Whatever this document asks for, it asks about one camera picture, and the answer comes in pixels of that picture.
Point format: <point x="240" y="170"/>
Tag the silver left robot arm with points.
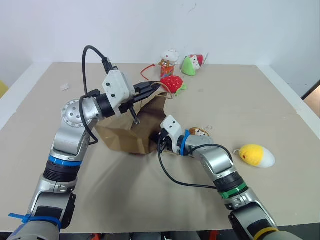
<point x="72" y="135"/>

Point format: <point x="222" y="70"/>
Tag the red white plush toy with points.
<point x="198" y="60"/>

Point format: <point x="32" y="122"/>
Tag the brown paper bag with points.
<point x="125" y="135"/>

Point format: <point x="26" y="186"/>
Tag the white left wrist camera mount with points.
<point x="116" y="86"/>

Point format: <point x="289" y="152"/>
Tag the yellow object at room edge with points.
<point x="2" y="88"/>

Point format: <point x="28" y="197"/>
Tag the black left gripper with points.
<point x="126" y="105"/>

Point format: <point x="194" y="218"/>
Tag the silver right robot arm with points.
<point x="217" y="162"/>

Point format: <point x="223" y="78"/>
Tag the blue zip tie left forearm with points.
<point x="37" y="219"/>

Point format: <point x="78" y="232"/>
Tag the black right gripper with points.
<point x="165" y="141"/>

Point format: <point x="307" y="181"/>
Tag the brown-haired doll plush toy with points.
<point x="198" y="131"/>

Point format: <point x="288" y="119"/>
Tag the beige table cover sheet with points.
<point x="250" y="112"/>

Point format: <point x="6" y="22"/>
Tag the green white triangular plush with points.
<point x="188" y="67"/>

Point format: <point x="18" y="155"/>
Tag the red strawberry plush toy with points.
<point x="171" y="83"/>

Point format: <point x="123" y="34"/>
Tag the blue zip tie right wrist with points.
<point x="183" y="145"/>

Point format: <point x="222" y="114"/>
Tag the yellow white egg plush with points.
<point x="256" y="156"/>

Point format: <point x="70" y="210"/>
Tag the white cupcake plush orange can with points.
<point x="169" y="62"/>

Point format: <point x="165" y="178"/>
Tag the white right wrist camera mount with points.
<point x="172" y="127"/>

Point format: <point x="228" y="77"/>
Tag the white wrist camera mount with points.
<point x="116" y="86"/>
<point x="172" y="127"/>

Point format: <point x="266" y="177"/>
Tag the yellow zip tie right forearm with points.
<point x="266" y="231"/>

